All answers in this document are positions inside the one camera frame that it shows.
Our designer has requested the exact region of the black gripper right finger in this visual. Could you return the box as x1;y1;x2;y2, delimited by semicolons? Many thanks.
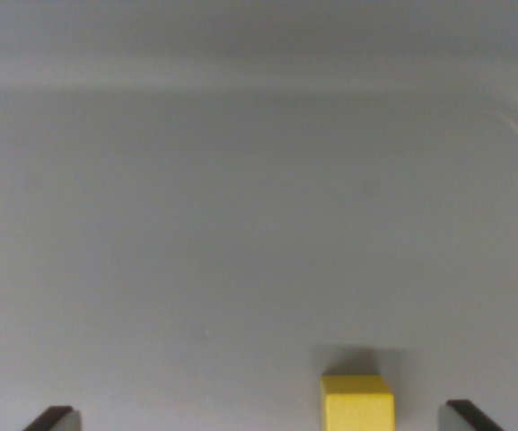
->
438;399;506;431

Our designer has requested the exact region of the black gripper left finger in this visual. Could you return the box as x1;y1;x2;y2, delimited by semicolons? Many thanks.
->
22;405;83;431

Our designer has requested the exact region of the yellow cube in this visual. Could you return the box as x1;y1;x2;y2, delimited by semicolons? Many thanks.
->
320;374;396;431

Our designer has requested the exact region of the grey plastic bin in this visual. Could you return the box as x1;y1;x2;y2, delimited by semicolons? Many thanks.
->
0;0;518;431

